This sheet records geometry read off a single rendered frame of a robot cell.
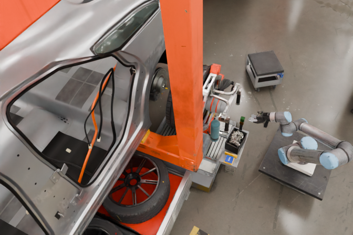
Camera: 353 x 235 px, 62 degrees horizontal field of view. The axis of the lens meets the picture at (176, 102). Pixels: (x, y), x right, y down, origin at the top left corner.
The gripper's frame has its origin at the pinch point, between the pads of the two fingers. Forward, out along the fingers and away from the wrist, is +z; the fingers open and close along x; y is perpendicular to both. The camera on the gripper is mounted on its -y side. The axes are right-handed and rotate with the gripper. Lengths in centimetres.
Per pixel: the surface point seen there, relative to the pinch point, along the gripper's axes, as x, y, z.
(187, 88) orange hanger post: 59, 102, -6
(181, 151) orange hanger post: 58, 32, 37
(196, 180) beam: 49, -34, 59
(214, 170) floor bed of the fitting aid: 30, -45, 48
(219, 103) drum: 6.7, 32.7, 15.9
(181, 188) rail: 72, -8, 53
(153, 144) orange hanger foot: 52, 32, 70
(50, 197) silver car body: 139, 103, 58
